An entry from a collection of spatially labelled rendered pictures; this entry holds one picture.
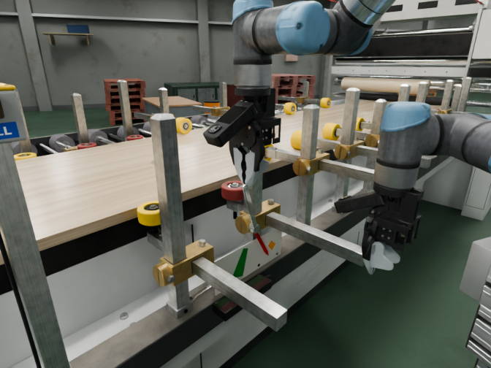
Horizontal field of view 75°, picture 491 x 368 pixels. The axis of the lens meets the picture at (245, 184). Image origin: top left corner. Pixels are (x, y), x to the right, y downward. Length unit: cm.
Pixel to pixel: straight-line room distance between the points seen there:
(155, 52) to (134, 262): 986
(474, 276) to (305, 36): 45
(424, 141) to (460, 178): 279
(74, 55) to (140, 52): 175
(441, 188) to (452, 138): 283
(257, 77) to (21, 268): 49
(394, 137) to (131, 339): 66
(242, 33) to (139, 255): 62
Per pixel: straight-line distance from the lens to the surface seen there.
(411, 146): 63
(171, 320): 81
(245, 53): 63
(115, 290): 96
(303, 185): 103
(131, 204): 89
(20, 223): 56
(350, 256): 77
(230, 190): 92
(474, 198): 331
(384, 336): 185
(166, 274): 72
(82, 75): 1059
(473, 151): 60
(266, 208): 89
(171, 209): 66
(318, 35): 55
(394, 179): 64
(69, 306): 92
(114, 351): 78
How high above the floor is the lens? 125
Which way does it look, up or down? 21 degrees down
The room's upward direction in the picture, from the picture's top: straight up
